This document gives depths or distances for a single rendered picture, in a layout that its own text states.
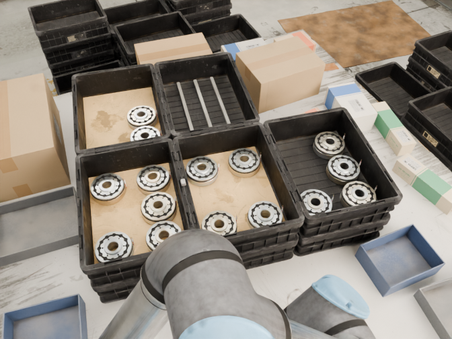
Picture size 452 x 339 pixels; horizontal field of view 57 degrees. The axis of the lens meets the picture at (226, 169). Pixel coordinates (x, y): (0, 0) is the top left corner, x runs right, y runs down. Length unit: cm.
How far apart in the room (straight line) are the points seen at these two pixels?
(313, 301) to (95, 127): 100
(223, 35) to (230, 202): 167
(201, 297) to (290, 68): 133
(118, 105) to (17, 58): 201
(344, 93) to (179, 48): 70
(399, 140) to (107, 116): 109
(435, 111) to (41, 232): 199
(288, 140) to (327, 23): 235
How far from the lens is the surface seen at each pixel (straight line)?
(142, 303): 67
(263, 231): 112
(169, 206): 125
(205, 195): 130
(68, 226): 147
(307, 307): 92
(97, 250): 121
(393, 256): 144
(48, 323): 134
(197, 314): 50
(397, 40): 370
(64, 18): 289
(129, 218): 128
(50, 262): 143
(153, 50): 182
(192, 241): 56
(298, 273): 133
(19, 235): 151
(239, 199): 129
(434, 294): 143
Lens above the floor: 189
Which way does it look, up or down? 51 degrees down
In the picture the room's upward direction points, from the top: 1 degrees clockwise
